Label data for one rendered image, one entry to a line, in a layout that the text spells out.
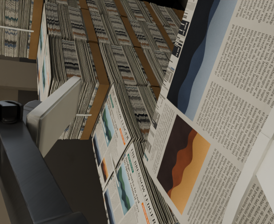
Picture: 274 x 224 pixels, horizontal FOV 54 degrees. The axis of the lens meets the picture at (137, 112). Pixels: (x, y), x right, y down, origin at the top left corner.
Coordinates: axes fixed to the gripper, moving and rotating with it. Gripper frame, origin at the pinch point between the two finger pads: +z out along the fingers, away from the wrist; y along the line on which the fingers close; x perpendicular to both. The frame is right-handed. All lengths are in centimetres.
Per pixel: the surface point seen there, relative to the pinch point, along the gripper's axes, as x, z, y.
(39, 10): -13, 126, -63
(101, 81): -28, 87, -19
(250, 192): -4.4, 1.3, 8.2
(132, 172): -46, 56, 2
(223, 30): 6.4, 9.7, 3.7
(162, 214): -46, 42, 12
